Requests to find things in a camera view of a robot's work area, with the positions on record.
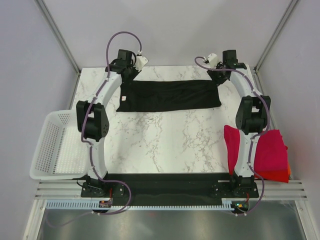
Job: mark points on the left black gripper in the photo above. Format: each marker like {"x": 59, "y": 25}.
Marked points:
{"x": 136, "y": 72}

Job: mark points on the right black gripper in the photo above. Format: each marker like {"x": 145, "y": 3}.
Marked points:
{"x": 212, "y": 74}

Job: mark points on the black t shirt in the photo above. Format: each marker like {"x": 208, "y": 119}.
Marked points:
{"x": 166, "y": 96}

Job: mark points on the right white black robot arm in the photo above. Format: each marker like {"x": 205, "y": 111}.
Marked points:
{"x": 252, "y": 117}

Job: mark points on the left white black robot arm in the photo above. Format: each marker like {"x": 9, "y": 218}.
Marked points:
{"x": 91, "y": 116}

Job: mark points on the magenta folded t shirt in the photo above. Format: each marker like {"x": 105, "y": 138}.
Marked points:
{"x": 271, "y": 152}

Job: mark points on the white plastic basket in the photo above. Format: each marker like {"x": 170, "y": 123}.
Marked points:
{"x": 60, "y": 154}

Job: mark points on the orange folded t shirt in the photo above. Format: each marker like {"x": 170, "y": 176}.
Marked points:
{"x": 289, "y": 169}

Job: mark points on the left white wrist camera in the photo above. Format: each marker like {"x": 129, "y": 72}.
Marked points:
{"x": 140, "y": 61}

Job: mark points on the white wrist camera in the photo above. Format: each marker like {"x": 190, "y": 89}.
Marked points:
{"x": 140, "y": 61}
{"x": 212, "y": 60}

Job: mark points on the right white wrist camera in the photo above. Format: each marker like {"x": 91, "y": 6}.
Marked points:
{"x": 212, "y": 60}

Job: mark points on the right aluminium frame post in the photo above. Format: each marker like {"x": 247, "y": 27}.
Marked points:
{"x": 276, "y": 33}

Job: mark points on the aluminium frame post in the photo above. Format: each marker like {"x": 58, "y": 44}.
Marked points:
{"x": 57, "y": 34}
{"x": 276, "y": 33}

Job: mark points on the left aluminium frame post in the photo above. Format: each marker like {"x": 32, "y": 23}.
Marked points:
{"x": 57, "y": 34}

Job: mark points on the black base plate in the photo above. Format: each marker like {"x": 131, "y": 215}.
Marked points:
{"x": 173, "y": 188}

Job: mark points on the white slotted cable duct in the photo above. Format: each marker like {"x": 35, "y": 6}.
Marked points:
{"x": 95, "y": 204}

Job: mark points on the aluminium rail profile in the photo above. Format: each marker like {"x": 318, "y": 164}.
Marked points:
{"x": 69, "y": 189}

